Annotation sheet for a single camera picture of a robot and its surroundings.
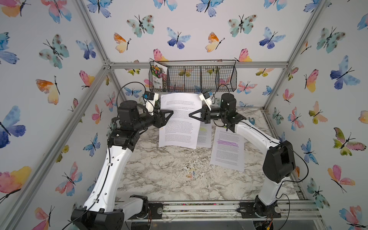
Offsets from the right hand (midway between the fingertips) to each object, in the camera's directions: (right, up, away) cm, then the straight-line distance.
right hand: (191, 115), depth 71 cm
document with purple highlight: (+25, -22, +26) cm, 42 cm away
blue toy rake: (+47, -4, +40) cm, 62 cm away
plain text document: (-6, -8, +5) cm, 10 cm away
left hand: (-10, +2, -5) cm, 12 cm away
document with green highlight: (+10, -13, +34) cm, 37 cm away
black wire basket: (+12, +28, +27) cm, 40 cm away
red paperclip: (0, -36, +15) cm, 39 cm away
